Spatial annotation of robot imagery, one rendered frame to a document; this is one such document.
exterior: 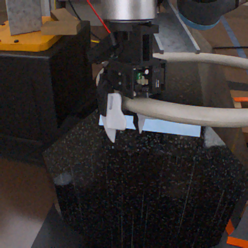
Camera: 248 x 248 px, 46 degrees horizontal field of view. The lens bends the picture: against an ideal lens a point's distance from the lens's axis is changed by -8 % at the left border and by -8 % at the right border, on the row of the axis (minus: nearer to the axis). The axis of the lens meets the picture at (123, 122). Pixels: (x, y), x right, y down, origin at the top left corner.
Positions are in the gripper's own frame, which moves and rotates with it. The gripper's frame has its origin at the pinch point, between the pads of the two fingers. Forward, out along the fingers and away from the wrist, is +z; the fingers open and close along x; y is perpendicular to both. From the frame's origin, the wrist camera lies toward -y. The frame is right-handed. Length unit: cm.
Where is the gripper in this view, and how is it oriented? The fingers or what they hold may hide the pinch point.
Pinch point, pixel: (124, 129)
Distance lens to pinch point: 57.6
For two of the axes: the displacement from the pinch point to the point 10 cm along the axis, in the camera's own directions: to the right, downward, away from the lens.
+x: 8.1, -2.5, 5.3
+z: 0.2, 9.1, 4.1
